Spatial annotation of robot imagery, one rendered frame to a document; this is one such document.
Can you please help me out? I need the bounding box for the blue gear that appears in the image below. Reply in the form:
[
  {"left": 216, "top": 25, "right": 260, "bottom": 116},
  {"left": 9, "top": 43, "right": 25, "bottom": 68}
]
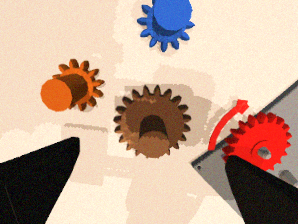
[{"left": 136, "top": 0, "right": 196, "bottom": 52}]

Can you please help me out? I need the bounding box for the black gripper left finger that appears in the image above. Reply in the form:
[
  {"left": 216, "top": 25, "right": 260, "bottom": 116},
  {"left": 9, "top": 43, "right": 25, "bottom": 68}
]
[{"left": 0, "top": 136, "right": 81, "bottom": 224}]

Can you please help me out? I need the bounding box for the red gear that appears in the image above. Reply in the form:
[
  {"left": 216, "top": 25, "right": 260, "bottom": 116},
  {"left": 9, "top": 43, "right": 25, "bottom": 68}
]
[{"left": 222, "top": 111, "right": 291, "bottom": 171}]

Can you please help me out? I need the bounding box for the red curved arrow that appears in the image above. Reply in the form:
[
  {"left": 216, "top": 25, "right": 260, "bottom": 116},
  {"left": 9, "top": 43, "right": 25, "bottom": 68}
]
[{"left": 208, "top": 100, "right": 249, "bottom": 149}]

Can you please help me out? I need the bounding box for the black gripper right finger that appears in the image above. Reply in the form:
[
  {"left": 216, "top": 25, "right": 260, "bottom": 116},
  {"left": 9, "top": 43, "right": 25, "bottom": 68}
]
[{"left": 225, "top": 155, "right": 298, "bottom": 224}]

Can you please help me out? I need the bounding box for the brown gear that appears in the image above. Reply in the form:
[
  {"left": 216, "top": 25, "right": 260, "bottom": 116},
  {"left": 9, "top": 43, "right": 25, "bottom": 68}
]
[{"left": 113, "top": 84, "right": 192, "bottom": 160}]

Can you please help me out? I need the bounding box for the grey flat board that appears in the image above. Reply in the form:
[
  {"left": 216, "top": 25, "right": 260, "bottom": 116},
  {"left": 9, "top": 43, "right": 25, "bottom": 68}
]
[{"left": 190, "top": 80, "right": 298, "bottom": 220}]

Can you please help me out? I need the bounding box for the orange gear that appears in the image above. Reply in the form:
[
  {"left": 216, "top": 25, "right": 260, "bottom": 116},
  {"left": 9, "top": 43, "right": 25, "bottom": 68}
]
[{"left": 40, "top": 59, "right": 104, "bottom": 112}]

